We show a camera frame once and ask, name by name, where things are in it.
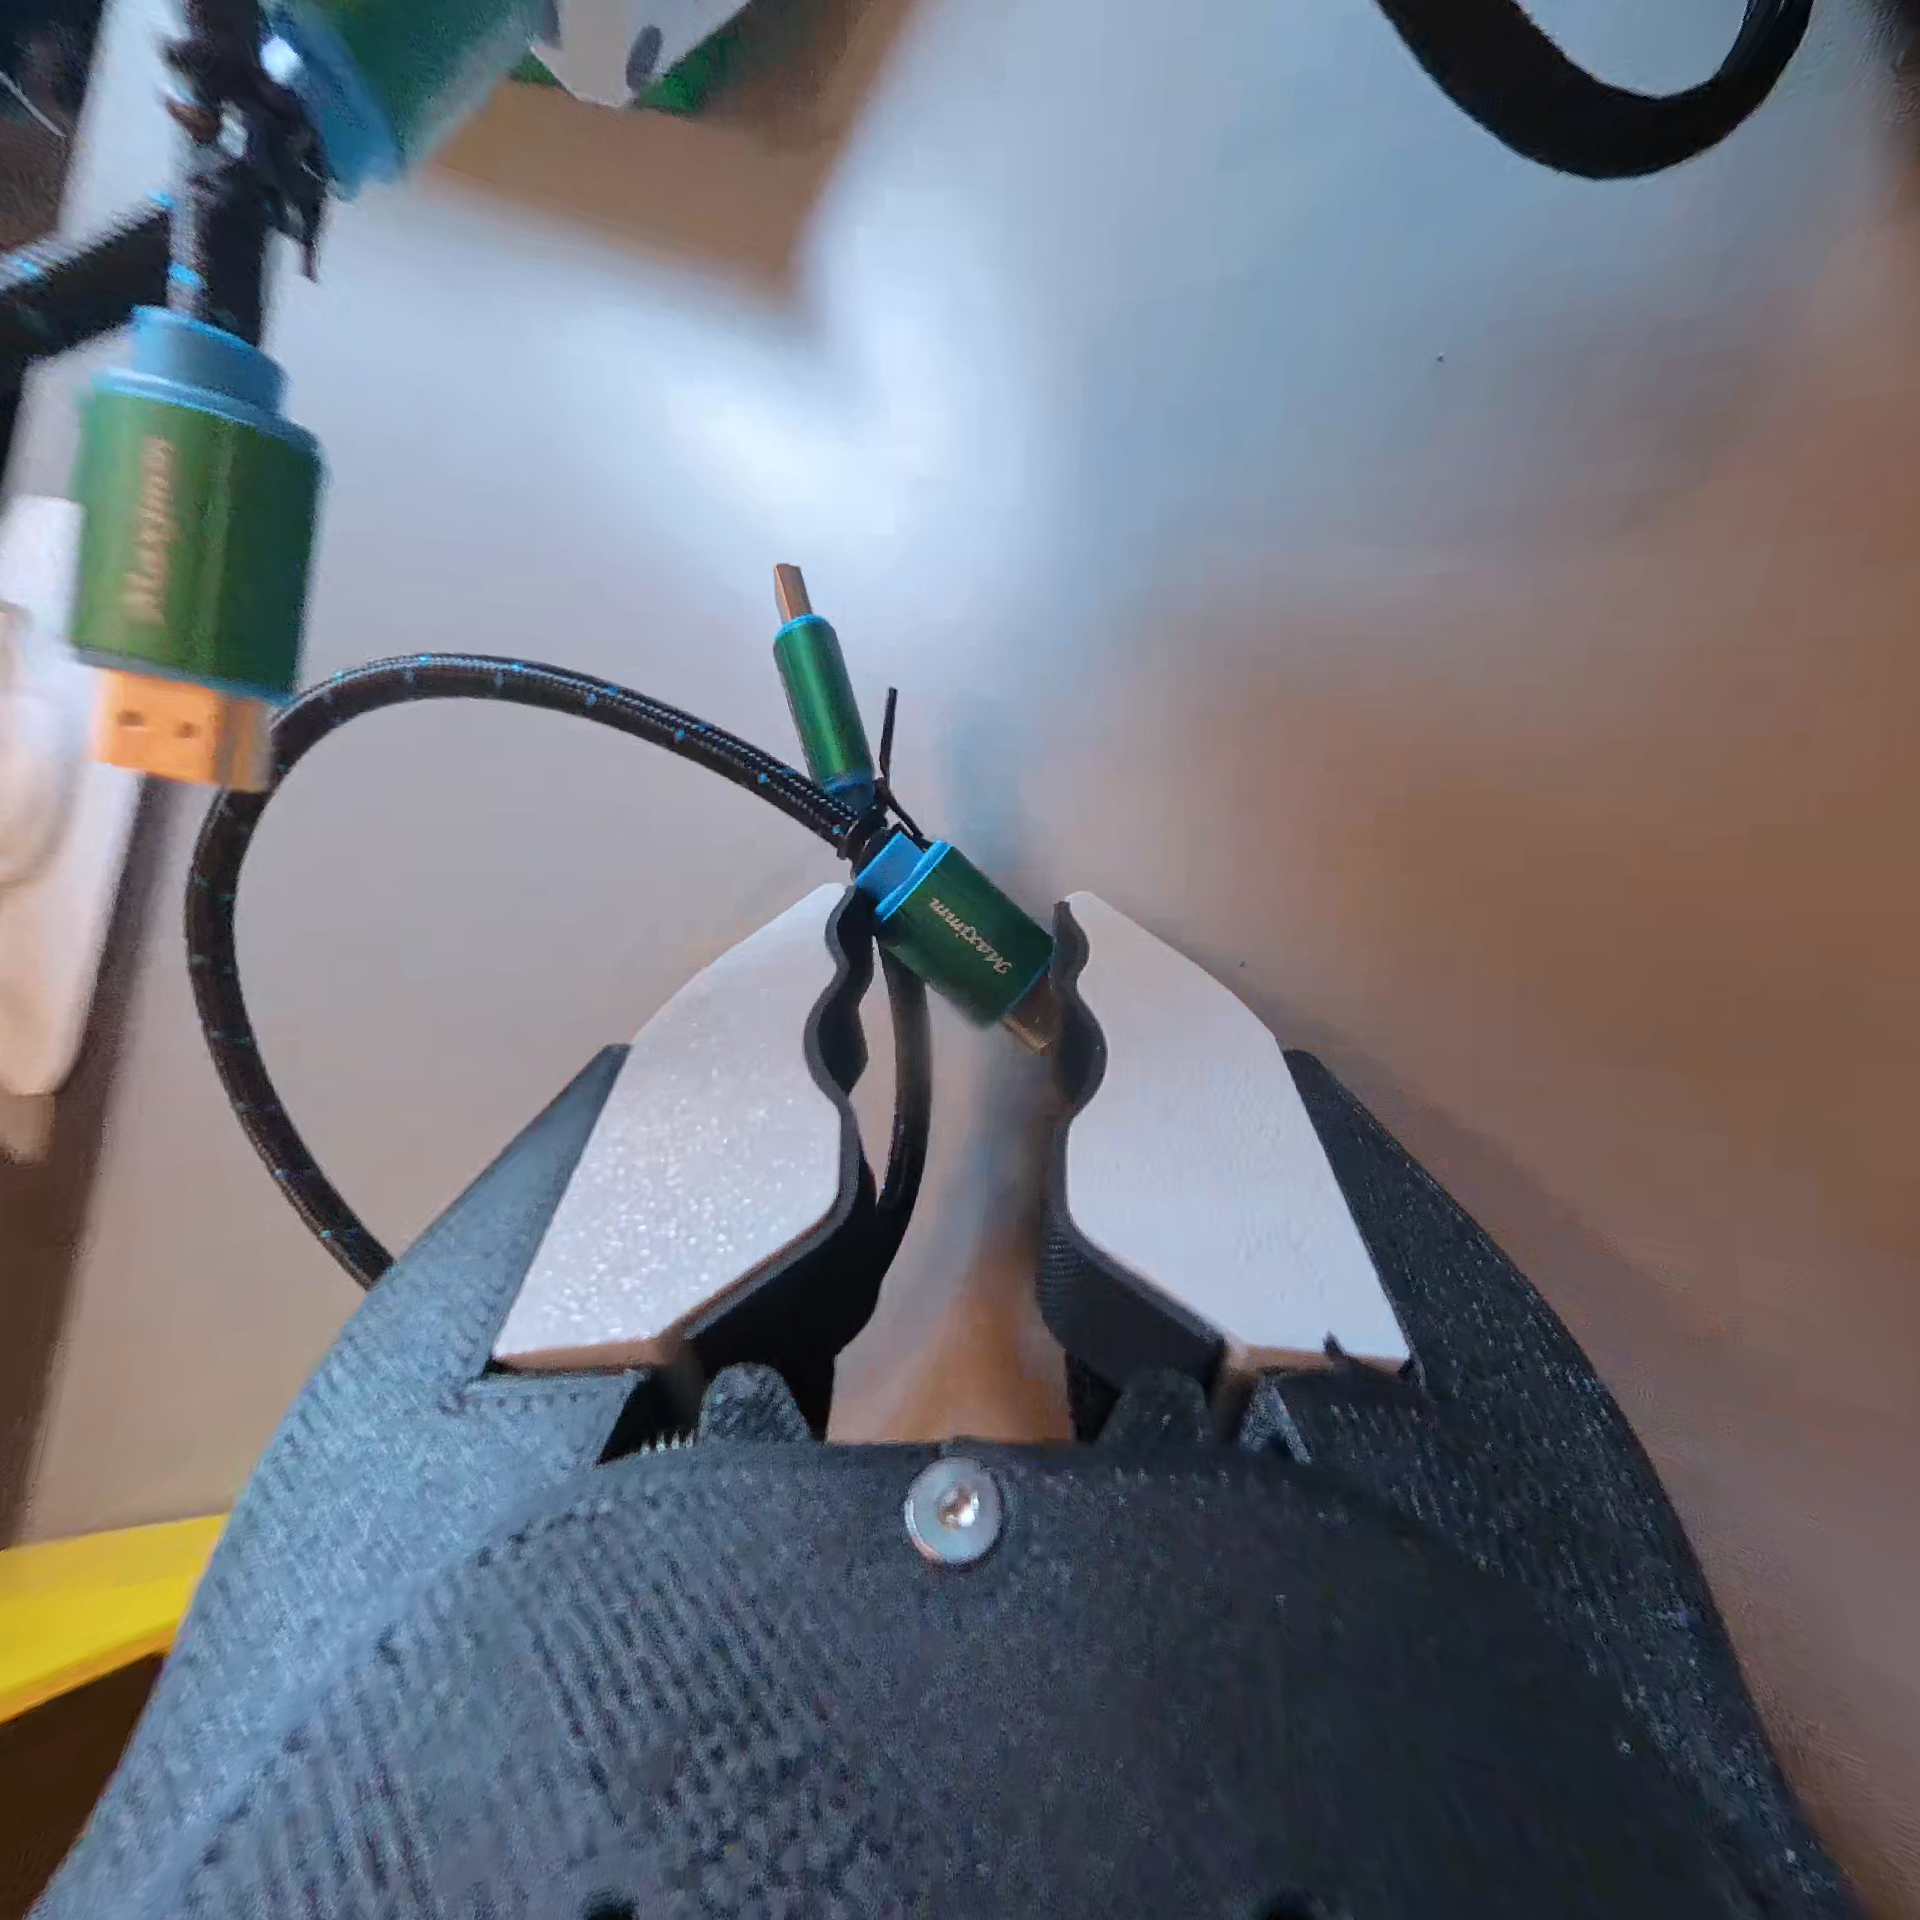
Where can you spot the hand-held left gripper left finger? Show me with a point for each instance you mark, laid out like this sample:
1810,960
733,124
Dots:
705,1170

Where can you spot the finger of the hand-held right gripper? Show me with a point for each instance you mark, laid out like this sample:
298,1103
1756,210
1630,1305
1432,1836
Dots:
600,44

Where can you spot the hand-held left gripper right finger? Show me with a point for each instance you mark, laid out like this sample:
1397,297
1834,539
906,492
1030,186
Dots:
1201,1170

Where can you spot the yellow plastic bin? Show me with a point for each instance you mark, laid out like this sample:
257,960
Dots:
90,1604

